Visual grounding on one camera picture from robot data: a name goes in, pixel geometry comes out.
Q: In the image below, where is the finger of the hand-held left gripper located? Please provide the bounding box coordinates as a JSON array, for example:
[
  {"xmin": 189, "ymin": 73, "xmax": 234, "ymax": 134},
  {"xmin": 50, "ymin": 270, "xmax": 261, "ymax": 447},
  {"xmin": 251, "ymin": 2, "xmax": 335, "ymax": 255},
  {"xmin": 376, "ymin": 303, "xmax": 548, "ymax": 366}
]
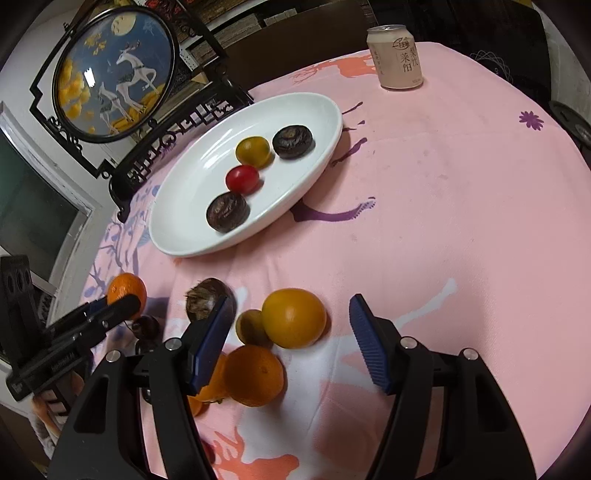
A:
[
  {"xmin": 46, "ymin": 294, "xmax": 142, "ymax": 352},
  {"xmin": 44, "ymin": 298, "xmax": 112, "ymax": 335}
]

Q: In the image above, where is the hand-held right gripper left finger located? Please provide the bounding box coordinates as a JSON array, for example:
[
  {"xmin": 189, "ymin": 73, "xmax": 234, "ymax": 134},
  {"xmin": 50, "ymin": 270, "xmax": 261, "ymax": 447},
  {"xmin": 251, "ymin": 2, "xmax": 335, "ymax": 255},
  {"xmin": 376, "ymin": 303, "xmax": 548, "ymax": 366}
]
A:
[{"xmin": 48, "ymin": 295, "xmax": 236, "ymax": 480}]

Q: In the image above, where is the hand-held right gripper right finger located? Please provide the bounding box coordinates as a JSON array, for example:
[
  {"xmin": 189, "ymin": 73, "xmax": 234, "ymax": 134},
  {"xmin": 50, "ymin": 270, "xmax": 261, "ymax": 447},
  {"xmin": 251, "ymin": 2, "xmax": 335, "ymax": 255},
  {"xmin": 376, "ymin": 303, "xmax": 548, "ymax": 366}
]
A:
[{"xmin": 348, "ymin": 294, "xmax": 539, "ymax": 480}]

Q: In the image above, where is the red round fruit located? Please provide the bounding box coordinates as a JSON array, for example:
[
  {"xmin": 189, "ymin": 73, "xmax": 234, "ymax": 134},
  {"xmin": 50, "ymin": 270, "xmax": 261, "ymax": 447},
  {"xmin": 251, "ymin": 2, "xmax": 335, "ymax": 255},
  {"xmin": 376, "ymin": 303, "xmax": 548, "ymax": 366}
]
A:
[{"xmin": 131, "ymin": 315, "xmax": 162, "ymax": 341}]

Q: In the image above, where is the small yellow fruit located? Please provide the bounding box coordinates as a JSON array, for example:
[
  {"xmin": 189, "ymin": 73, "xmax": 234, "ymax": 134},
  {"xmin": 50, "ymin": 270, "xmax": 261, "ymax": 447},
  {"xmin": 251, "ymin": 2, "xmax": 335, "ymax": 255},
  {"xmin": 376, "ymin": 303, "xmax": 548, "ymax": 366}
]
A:
[{"xmin": 235, "ymin": 309, "xmax": 271, "ymax": 348}]

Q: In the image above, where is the large yellow orange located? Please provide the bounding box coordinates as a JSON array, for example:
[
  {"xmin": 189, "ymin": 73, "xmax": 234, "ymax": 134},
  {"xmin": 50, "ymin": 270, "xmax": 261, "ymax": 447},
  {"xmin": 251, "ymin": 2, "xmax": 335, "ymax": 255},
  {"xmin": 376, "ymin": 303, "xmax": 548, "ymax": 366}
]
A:
[{"xmin": 262, "ymin": 288, "xmax": 328, "ymax": 349}]

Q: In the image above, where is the white oval plate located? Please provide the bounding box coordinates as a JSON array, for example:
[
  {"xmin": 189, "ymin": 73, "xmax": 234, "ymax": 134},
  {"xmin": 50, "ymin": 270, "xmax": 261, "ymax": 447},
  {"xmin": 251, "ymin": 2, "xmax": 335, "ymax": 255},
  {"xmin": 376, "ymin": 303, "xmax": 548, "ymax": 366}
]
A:
[{"xmin": 148, "ymin": 92, "xmax": 343, "ymax": 258}]

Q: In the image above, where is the brown fuzzy kiwi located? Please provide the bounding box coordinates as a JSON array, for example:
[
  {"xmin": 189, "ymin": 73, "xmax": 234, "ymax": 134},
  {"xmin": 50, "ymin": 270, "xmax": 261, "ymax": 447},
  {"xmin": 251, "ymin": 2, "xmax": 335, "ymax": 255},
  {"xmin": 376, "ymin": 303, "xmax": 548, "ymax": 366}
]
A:
[{"xmin": 185, "ymin": 277, "xmax": 237, "ymax": 324}]

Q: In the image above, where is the white framed window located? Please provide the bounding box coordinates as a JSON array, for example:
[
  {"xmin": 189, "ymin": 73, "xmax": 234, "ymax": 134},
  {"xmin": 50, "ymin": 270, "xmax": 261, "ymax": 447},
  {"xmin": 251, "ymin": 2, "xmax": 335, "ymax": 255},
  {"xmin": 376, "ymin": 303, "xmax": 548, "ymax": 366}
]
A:
[{"xmin": 0, "ymin": 104, "xmax": 105, "ymax": 296}]

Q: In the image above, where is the dark brown wrinkled fruit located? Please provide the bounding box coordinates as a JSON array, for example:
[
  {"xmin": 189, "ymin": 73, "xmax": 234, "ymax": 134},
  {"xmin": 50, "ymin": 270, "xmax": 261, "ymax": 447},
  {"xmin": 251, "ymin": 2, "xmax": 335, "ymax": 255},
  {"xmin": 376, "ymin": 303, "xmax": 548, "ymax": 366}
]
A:
[
  {"xmin": 272, "ymin": 124, "xmax": 317, "ymax": 160},
  {"xmin": 206, "ymin": 192, "xmax": 251, "ymax": 233}
]

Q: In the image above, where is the red cherry tomato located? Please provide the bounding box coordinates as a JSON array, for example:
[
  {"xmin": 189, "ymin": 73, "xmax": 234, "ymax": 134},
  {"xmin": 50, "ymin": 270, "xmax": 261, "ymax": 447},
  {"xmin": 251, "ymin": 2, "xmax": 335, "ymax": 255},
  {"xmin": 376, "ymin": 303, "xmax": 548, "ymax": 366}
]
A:
[{"xmin": 225, "ymin": 165, "xmax": 260, "ymax": 195}]

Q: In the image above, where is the yellow tomato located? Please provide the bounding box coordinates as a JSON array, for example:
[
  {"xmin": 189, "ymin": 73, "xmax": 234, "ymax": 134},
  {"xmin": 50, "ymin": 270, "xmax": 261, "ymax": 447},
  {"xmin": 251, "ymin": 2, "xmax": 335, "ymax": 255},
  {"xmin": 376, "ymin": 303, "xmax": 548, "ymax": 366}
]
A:
[{"xmin": 235, "ymin": 136, "xmax": 272, "ymax": 168}]

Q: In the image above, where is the round deer table screen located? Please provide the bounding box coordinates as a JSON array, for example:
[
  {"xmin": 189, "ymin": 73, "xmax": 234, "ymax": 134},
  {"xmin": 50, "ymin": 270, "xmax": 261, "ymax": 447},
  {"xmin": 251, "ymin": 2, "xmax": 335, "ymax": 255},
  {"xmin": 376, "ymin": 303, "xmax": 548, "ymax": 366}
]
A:
[{"xmin": 28, "ymin": 0, "xmax": 256, "ymax": 223}]

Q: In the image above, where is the beige drink can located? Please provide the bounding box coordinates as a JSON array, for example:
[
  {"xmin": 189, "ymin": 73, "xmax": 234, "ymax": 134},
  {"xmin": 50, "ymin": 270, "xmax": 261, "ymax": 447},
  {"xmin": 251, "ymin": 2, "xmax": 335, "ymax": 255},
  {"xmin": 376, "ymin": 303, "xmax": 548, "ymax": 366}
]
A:
[{"xmin": 367, "ymin": 24, "xmax": 424, "ymax": 90}]

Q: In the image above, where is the black round object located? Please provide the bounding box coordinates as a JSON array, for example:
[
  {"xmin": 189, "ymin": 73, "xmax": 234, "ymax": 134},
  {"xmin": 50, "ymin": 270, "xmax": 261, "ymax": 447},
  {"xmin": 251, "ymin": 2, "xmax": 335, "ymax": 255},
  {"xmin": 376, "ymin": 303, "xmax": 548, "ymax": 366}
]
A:
[{"xmin": 549, "ymin": 99, "xmax": 591, "ymax": 148}]

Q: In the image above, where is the shelf with boxes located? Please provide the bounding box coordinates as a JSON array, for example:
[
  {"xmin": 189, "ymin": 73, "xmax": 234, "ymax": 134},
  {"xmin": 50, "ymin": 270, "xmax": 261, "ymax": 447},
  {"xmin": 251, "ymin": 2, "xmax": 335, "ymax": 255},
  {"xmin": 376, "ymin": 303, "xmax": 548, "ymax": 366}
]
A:
[{"xmin": 175, "ymin": 0, "xmax": 375, "ymax": 70}]

